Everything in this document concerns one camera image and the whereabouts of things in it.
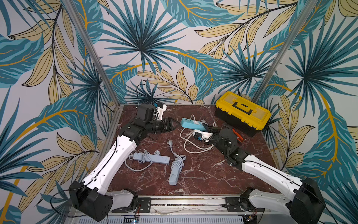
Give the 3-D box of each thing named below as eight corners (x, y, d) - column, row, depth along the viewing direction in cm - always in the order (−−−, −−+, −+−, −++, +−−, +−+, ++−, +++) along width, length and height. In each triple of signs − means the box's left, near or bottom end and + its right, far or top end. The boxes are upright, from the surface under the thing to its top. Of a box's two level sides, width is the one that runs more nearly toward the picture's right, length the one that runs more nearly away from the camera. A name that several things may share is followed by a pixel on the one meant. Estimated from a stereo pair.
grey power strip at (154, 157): (134, 160, 90) (132, 157, 87) (136, 154, 92) (134, 151, 89) (169, 163, 89) (169, 161, 85) (170, 158, 91) (169, 155, 88)
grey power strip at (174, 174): (168, 185, 81) (168, 182, 76) (174, 160, 90) (174, 156, 85) (176, 187, 80) (176, 184, 75) (181, 162, 90) (181, 158, 84)
